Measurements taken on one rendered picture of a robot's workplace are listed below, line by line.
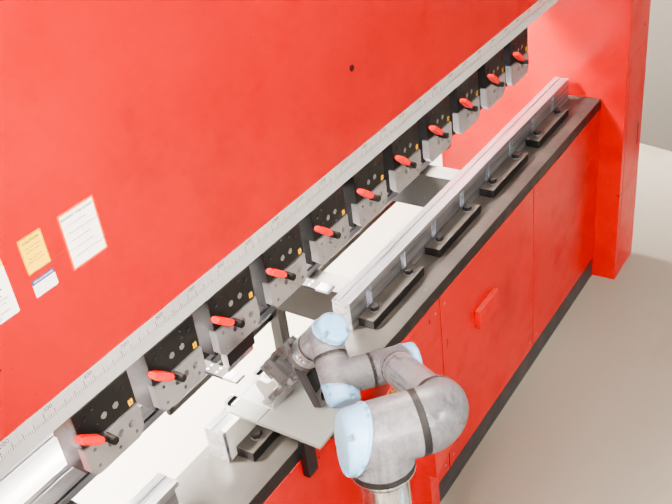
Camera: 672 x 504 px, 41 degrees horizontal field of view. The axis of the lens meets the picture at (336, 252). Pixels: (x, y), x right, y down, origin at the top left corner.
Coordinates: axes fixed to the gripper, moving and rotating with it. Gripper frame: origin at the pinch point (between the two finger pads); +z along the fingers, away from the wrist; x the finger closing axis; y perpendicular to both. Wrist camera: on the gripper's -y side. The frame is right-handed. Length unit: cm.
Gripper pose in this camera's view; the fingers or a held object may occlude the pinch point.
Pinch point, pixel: (275, 394)
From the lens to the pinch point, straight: 219.3
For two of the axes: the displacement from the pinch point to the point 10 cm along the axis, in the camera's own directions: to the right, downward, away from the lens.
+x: -5.4, 5.1, -6.7
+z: -4.5, 4.9, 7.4
